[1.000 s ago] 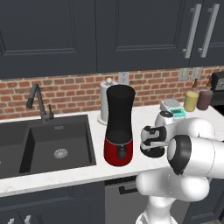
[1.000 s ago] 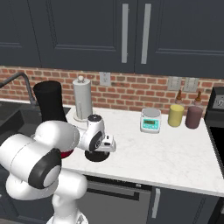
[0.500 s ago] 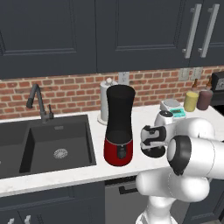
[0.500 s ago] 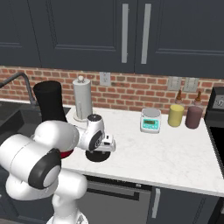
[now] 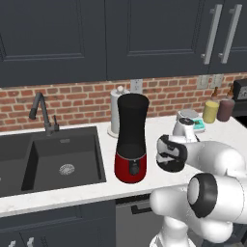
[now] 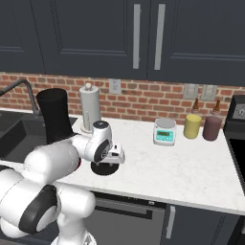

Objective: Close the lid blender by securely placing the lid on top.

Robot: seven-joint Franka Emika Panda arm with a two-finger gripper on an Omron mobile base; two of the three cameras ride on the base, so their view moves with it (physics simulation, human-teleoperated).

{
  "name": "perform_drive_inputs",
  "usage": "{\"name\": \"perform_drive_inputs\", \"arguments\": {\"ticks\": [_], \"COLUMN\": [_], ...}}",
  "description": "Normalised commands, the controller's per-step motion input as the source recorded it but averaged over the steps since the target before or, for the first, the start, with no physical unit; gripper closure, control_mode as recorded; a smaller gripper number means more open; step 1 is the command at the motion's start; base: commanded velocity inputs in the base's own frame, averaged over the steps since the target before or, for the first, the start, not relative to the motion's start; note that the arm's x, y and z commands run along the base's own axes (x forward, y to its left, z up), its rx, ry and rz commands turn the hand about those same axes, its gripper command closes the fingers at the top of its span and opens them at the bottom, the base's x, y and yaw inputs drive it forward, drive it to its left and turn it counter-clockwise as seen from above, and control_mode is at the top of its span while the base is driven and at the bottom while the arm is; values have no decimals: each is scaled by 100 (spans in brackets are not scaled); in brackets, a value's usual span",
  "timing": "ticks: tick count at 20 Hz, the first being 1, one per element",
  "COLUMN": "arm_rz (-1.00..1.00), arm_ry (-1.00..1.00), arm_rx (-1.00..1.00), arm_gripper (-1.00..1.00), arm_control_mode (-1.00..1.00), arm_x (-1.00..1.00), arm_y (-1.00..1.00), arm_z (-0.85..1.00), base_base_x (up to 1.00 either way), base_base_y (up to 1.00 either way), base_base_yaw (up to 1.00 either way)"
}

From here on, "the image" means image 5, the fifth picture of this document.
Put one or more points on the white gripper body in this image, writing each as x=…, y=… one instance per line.
x=185, y=135

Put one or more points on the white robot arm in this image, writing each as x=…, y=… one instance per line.
x=222, y=193

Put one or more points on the black and red blender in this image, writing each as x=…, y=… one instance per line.
x=131, y=128

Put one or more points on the grey and teal kitchen scale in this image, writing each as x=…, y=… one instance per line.
x=189, y=114

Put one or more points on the yellow bottle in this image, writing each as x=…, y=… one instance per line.
x=210, y=112

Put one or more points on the dark red bottle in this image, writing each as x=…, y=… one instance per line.
x=225, y=110

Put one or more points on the white paper towel roll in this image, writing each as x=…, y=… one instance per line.
x=114, y=112

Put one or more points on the grey dishwasher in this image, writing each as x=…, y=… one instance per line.
x=135, y=228

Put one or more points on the black kitchen sink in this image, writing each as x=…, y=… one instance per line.
x=64, y=160

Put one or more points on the dark grey tap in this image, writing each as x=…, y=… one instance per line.
x=46, y=122

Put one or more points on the dark panel under sink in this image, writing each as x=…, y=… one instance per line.
x=58, y=214

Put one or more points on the dark base cupboard door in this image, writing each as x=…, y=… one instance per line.
x=70, y=236
x=9, y=239

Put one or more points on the grey wall socket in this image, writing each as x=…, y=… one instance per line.
x=136, y=86
x=217, y=81
x=203, y=82

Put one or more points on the dark wall cupboard door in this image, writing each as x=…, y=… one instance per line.
x=48, y=38
x=154, y=35
x=236, y=64

